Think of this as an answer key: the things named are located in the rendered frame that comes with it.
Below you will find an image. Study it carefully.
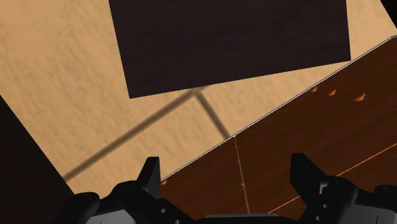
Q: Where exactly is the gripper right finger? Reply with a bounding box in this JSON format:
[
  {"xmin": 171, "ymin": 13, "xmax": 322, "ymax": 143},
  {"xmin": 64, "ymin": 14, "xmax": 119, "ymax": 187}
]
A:
[{"xmin": 290, "ymin": 153, "xmax": 397, "ymax": 224}]

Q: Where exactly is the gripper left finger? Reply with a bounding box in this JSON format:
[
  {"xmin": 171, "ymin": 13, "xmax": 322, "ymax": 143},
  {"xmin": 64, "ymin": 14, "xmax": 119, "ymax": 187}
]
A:
[{"xmin": 52, "ymin": 156, "xmax": 195, "ymax": 224}]

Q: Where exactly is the dark brown wooden table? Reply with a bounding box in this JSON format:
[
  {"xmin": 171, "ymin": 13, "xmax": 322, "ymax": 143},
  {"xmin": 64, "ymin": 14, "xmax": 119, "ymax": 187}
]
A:
[{"xmin": 157, "ymin": 36, "xmax": 397, "ymax": 221}]

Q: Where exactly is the dark robot stand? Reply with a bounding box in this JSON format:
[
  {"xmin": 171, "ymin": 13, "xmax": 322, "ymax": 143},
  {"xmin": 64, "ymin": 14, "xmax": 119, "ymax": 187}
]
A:
[{"xmin": 108, "ymin": 0, "xmax": 352, "ymax": 99}]

